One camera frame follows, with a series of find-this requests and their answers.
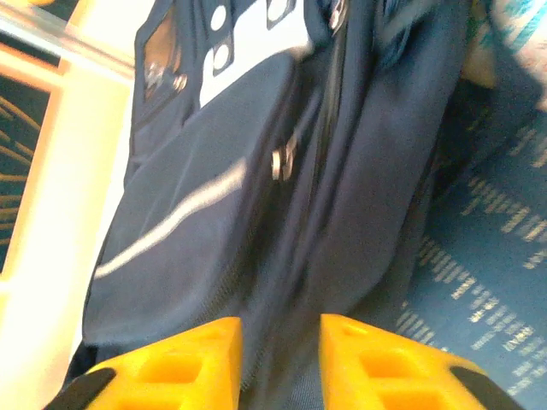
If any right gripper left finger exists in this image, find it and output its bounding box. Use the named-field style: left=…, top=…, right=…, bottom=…
left=42, top=316, right=244, bottom=410

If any navy blue backpack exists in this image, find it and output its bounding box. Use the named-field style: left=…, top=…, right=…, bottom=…
left=68, top=0, right=471, bottom=410

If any blue book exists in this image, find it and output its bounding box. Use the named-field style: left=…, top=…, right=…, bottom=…
left=397, top=80, right=547, bottom=410

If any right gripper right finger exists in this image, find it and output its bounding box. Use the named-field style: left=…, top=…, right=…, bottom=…
left=318, top=313, right=525, bottom=410

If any aluminium frame post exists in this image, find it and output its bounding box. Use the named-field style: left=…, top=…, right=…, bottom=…
left=0, top=6, right=142, bottom=82

